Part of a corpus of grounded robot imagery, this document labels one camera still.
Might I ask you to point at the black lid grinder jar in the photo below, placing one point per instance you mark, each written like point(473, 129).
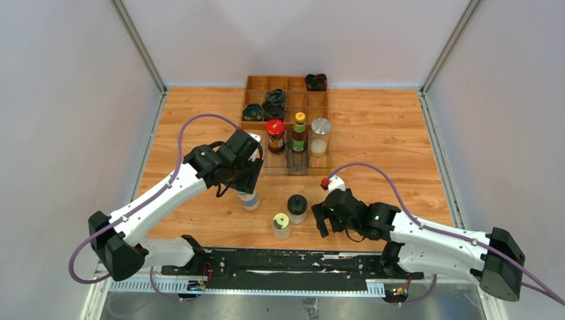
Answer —
point(297, 206)

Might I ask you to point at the black coil top right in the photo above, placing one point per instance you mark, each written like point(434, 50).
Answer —
point(316, 82)

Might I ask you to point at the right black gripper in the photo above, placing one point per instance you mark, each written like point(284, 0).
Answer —
point(320, 211)

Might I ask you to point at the black coil lower middle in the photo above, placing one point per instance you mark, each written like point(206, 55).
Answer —
point(273, 111)

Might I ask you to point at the yellow cap sauce bottle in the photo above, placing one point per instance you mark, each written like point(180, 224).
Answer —
point(299, 132)

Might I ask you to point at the yellow lid spice jar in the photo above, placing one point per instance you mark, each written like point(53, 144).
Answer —
point(281, 226)

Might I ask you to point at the wooden compartment tray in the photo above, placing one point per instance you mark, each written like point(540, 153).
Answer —
point(298, 99)

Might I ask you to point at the black green coil middle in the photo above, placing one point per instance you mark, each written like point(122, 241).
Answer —
point(276, 96)

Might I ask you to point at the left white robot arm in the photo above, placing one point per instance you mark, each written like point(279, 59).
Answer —
point(119, 239)

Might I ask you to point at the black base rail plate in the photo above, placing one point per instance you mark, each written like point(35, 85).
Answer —
point(284, 272)

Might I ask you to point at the large silver lid jar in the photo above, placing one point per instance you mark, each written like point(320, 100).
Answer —
point(319, 137)

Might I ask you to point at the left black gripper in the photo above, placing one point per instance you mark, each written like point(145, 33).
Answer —
point(248, 183)

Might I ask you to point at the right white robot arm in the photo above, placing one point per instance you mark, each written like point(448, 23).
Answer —
point(493, 261)

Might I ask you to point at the clear plastic organizer bin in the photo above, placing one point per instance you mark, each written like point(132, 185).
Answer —
point(290, 163)

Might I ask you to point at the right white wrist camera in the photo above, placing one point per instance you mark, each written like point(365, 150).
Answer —
point(335, 183)

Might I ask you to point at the red lid chili jar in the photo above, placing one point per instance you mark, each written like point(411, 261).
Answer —
point(275, 132)

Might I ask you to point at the silver lid spice jar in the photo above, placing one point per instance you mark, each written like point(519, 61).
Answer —
point(250, 201)

